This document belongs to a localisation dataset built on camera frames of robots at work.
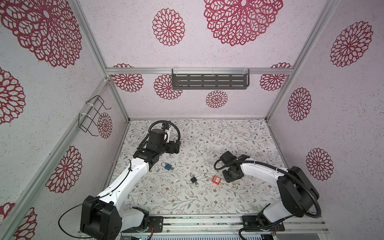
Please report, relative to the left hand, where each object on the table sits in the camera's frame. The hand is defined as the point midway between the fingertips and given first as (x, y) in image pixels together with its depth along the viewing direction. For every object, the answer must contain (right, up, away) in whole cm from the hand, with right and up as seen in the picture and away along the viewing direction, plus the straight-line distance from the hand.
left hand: (172, 144), depth 82 cm
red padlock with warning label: (+25, -22, +5) cm, 34 cm away
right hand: (+33, -19, +6) cm, 39 cm away
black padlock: (+12, -22, +7) cm, 26 cm away
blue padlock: (-4, -15, +11) cm, 19 cm away
